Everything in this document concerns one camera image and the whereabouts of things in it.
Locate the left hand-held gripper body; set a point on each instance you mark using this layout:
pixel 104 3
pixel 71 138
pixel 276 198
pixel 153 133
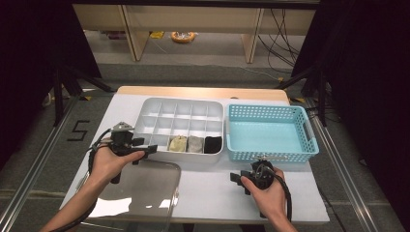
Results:
pixel 122 143

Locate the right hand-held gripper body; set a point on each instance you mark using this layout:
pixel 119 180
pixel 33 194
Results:
pixel 262 175

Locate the translucent grey box lid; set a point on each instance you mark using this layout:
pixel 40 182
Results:
pixel 148 190

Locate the beige sock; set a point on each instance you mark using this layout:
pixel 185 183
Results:
pixel 178 144

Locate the white compartment storage box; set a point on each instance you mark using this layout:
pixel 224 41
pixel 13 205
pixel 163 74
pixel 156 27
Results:
pixel 167 116

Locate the black sock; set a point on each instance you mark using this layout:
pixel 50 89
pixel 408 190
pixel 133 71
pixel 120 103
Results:
pixel 212 145

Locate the grey sock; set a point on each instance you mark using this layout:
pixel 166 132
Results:
pixel 195 145

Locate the blue plastic basket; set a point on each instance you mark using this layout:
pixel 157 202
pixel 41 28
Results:
pixel 274 112

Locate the person's right hand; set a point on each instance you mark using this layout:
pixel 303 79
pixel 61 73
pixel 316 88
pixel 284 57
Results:
pixel 270 199

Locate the person's left hand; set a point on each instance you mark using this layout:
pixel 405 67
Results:
pixel 108 166

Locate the black metal stand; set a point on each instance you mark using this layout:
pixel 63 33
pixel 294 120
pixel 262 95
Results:
pixel 58 96
pixel 322 103

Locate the purple packet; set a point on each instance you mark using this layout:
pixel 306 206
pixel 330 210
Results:
pixel 114 34

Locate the yellow packet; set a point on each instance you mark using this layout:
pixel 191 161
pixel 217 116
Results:
pixel 157 34

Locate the orange tape roll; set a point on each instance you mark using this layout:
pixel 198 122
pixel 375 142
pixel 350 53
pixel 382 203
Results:
pixel 183 37

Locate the black curtain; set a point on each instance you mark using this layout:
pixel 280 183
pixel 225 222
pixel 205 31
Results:
pixel 370 80
pixel 25 64

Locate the beige wooden desk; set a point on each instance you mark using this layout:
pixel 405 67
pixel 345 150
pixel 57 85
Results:
pixel 193 19

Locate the aluminium floor rail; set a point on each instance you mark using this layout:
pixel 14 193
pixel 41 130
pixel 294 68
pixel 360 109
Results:
pixel 341 177
pixel 38 161

